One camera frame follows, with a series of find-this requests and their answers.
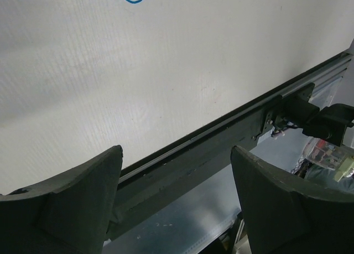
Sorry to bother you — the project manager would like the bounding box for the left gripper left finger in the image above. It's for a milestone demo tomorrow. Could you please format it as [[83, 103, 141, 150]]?
[[1, 146, 123, 253]]

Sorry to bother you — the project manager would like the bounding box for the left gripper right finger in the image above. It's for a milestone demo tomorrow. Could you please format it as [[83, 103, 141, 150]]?
[[231, 146, 353, 253]]

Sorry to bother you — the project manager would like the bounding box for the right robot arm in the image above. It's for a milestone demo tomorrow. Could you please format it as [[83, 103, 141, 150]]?
[[265, 83, 353, 147]]

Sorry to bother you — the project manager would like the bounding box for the aluminium front rail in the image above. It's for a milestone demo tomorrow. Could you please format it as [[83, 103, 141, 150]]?
[[106, 52, 353, 240]]

